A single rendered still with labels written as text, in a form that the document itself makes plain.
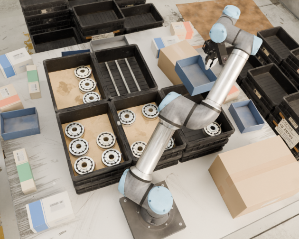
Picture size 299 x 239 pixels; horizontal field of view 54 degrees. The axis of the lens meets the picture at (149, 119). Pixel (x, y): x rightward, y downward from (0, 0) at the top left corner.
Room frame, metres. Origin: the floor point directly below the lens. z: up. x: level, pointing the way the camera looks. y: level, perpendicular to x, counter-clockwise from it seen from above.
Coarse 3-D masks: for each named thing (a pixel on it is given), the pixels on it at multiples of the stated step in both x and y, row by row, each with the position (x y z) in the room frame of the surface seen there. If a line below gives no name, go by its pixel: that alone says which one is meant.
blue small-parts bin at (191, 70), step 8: (192, 56) 1.21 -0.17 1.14; (200, 56) 1.23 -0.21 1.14; (176, 64) 1.15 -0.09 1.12; (184, 64) 1.19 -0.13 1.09; (192, 64) 1.22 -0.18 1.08; (200, 64) 1.21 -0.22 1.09; (176, 72) 1.14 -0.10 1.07; (184, 72) 1.09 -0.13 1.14; (192, 72) 1.16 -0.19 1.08; (200, 72) 1.17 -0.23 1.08; (208, 72) 1.15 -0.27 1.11; (184, 80) 1.07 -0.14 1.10; (192, 80) 1.10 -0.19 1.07; (200, 80) 1.11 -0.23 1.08; (208, 80) 1.12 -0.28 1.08; (192, 88) 1.00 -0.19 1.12; (200, 88) 1.02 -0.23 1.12; (208, 88) 1.05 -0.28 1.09
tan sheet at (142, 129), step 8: (144, 104) 1.07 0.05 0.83; (136, 112) 1.00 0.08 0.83; (136, 120) 0.94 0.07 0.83; (144, 120) 0.95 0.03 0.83; (152, 120) 0.96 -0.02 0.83; (128, 128) 0.88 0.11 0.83; (136, 128) 0.89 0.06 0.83; (144, 128) 0.90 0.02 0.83; (152, 128) 0.91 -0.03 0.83; (128, 136) 0.83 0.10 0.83; (136, 136) 0.84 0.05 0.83; (144, 136) 0.85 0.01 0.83
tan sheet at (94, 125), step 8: (80, 120) 0.87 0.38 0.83; (88, 120) 0.88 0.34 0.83; (96, 120) 0.89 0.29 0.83; (104, 120) 0.90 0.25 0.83; (64, 128) 0.81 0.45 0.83; (88, 128) 0.83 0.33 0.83; (96, 128) 0.84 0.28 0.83; (104, 128) 0.85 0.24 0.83; (88, 136) 0.78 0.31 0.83; (96, 136) 0.79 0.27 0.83; (96, 144) 0.74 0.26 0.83; (88, 152) 0.69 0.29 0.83; (96, 152) 0.70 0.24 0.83; (120, 152) 0.72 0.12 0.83; (72, 160) 0.63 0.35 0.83; (96, 160) 0.65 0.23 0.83; (96, 168) 0.61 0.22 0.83
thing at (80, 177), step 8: (96, 104) 0.94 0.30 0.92; (64, 112) 0.84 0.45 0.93; (112, 112) 0.91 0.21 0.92; (120, 136) 0.76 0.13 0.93; (64, 144) 0.66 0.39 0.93; (128, 152) 0.68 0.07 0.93; (104, 168) 0.57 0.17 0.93; (112, 168) 0.58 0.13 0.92; (72, 176) 0.50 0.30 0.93; (80, 176) 0.51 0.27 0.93; (88, 176) 0.52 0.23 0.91
